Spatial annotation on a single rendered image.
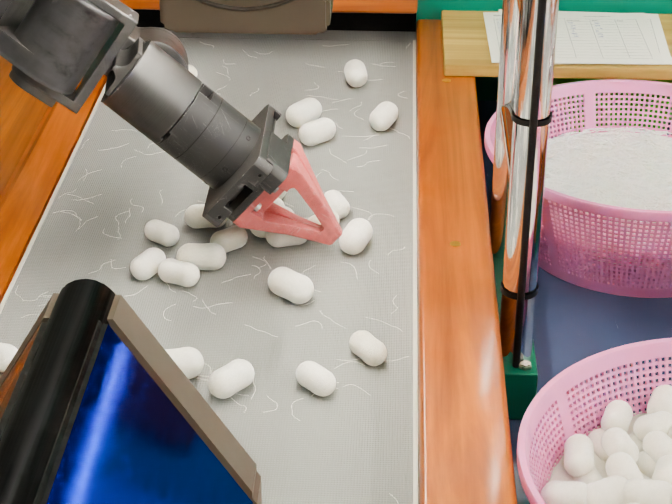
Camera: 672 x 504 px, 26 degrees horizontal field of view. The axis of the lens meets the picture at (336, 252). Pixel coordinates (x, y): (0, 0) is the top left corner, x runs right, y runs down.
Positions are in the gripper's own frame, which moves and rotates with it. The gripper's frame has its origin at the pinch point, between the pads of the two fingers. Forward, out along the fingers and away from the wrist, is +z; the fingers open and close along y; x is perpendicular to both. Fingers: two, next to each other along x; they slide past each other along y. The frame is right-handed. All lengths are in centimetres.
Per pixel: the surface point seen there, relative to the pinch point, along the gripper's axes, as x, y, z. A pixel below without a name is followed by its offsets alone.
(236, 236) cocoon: 5.0, -0.2, -5.0
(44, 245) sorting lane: 15.9, 0.4, -15.3
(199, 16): -18.5, -32.8, -22.7
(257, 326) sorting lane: 4.5, -10.8, -2.2
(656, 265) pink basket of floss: -13.7, 3.8, 22.4
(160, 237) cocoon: 9.1, 0.1, -9.2
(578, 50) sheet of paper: -16.6, 33.0, 15.3
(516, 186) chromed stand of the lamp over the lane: -15.6, -10.9, 3.4
